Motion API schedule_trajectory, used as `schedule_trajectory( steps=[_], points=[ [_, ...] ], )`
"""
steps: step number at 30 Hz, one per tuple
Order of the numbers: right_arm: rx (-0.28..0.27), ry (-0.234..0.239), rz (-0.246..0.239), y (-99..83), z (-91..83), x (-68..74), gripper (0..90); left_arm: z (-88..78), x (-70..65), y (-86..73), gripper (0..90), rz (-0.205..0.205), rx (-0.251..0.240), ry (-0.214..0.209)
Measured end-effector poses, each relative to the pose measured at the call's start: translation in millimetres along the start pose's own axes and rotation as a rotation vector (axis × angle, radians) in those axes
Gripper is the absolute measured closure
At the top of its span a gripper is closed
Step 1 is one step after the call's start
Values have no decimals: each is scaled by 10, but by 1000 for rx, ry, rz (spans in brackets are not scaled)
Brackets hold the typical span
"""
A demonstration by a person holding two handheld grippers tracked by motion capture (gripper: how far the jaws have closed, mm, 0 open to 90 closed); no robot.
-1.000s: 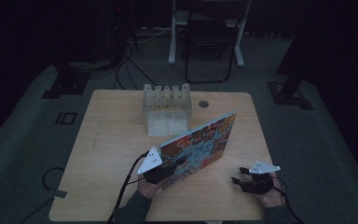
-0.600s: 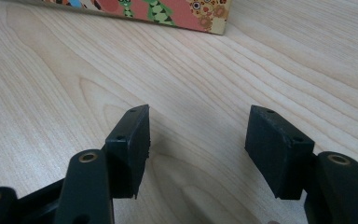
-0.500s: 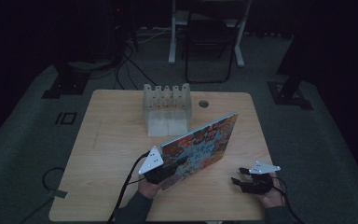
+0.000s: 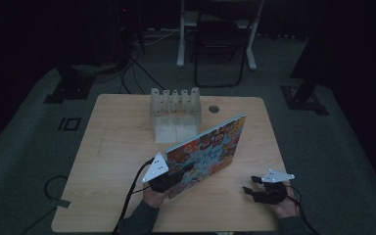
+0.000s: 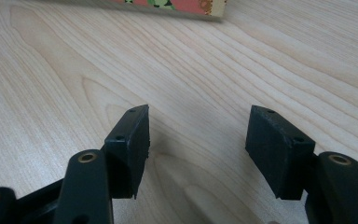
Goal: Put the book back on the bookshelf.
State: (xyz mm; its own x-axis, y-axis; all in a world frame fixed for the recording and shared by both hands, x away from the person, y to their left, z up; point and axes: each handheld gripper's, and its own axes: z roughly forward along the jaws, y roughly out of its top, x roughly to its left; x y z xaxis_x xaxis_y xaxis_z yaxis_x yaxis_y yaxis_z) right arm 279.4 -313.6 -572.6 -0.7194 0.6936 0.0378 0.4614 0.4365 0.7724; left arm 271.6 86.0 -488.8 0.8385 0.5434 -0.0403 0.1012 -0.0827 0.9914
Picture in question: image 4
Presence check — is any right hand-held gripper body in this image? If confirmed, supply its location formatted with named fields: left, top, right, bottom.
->
left=254, top=167, right=297, bottom=206

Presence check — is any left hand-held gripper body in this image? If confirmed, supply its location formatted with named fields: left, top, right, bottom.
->
left=141, top=152, right=184, bottom=194

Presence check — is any colourful picture book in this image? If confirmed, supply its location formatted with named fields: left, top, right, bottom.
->
left=164, top=113, right=248, bottom=200

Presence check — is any translucent plastic book rack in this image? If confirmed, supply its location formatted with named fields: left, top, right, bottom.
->
left=149, top=86, right=203, bottom=144

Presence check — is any person's right hand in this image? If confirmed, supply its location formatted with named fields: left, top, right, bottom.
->
left=268, top=180, right=301, bottom=219

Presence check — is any person's left hand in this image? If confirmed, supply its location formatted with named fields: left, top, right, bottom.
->
left=142, top=182, right=171, bottom=210

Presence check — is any black stand base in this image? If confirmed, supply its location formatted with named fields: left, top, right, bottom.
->
left=280, top=77, right=330, bottom=117
left=43, top=64, right=96, bottom=105

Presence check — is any grey tape patch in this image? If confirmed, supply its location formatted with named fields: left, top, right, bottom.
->
left=49, top=199, right=72, bottom=210

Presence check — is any black floor marking tape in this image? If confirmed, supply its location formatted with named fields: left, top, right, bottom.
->
left=57, top=117, right=82, bottom=132

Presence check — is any black folding chair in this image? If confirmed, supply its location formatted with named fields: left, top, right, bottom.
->
left=193, top=12, right=247, bottom=89

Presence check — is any left hand-held gripper cable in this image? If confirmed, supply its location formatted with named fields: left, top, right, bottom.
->
left=112, top=158, right=157, bottom=235

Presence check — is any hand-held gripper cable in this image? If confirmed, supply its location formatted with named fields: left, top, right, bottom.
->
left=283, top=180, right=321, bottom=235
left=112, top=158, right=157, bottom=235

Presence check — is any right hand-held gripper cable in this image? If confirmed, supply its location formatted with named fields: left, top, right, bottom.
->
left=283, top=180, right=321, bottom=235

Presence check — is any black floor cable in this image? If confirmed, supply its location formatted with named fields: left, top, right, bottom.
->
left=19, top=174, right=70, bottom=235

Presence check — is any bundle of black floor cables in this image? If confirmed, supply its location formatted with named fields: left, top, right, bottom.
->
left=118, top=30, right=168, bottom=96

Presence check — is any white desk frame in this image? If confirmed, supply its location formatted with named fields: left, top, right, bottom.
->
left=176, top=0, right=266, bottom=71

